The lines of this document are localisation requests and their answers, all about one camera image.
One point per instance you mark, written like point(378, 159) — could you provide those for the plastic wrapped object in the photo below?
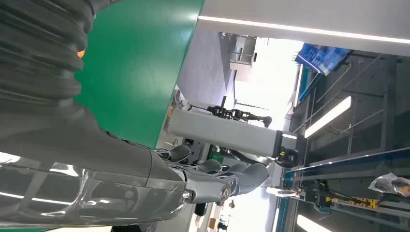
point(389, 184)

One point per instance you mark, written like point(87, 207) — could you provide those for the yellow black rail clamps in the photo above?
point(363, 203)

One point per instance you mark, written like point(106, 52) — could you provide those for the wall light strip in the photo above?
point(304, 29)

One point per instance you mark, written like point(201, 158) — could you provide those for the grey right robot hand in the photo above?
point(80, 179)

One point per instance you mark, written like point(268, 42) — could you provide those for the white robot lift machine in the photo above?
point(224, 133)

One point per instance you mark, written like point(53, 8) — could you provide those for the blue banner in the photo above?
point(322, 57)

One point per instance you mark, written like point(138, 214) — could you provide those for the long ceiling light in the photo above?
point(328, 117)
point(310, 224)

